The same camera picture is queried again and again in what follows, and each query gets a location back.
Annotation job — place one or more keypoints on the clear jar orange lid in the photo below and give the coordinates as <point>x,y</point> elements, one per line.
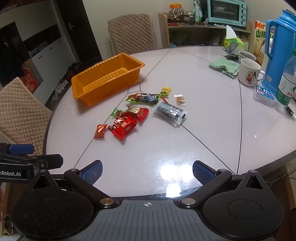
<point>176,12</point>

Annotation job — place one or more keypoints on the orange red candy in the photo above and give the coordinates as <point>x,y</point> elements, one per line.
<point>100,131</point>

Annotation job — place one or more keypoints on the grey phone stand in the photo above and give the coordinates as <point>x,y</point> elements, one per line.
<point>231,47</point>

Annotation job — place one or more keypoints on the orange plastic tray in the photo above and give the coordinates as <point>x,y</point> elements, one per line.
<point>92,92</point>

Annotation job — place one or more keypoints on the yellow candy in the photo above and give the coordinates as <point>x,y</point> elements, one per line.
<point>166,90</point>

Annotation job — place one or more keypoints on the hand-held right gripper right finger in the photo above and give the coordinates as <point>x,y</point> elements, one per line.
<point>203,173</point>

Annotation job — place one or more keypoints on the green cloth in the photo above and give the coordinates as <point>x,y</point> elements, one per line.
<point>223,66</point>

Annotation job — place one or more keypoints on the white cartoon mug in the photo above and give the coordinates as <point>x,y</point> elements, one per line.
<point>248,73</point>

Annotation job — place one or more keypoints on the dark door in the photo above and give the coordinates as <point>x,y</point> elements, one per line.
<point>76,27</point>

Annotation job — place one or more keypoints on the green candy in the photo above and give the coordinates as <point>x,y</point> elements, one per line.
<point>114,112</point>

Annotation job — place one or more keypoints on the beige quilted chair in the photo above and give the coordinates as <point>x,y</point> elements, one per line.
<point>131,32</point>
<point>20,111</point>

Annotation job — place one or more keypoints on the dark red picture snack packet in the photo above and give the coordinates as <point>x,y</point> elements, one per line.
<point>138,113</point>

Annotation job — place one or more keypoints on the clear brown candy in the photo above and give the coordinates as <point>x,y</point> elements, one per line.
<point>180,100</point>

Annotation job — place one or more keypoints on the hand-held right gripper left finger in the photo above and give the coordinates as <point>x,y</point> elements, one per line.
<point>92,173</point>

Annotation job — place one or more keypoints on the green tissue box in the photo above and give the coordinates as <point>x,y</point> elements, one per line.
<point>231,41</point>

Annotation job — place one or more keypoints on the clear black seaweed packet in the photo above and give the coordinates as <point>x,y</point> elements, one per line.
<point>167,112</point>

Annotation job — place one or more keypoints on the black marker pen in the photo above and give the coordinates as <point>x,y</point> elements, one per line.
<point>291,113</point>

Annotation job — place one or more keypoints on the teal toaster oven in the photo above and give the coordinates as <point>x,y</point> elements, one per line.
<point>225,11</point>

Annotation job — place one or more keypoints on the green white snack bag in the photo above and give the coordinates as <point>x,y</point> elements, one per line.
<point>197,11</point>

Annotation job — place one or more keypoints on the blue thermos jug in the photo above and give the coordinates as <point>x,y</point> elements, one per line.
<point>281,41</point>

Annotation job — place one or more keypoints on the red gift box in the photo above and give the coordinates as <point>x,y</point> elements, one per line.
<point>31,78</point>

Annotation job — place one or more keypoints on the white dotted mug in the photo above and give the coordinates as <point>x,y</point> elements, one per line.
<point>246,55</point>

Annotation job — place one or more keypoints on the green brown snack packet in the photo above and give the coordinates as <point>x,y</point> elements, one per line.
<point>145,97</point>

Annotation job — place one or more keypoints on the row of shoes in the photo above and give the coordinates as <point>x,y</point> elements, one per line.
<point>61,85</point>

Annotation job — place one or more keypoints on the wooden shelf unit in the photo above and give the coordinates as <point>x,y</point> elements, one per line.
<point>163,30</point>

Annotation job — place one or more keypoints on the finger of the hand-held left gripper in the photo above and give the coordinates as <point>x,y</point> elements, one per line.
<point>49,161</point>
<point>20,149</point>

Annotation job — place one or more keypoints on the clear plastic water bottle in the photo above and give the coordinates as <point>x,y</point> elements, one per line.
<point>286,85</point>

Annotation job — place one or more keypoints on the clear tissue pack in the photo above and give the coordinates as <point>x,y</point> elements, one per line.
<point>263,95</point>

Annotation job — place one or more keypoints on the white cabinet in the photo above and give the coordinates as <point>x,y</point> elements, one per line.
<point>50,58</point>

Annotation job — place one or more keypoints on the bright red snack packet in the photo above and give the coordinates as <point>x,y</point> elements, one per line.
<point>122,129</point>

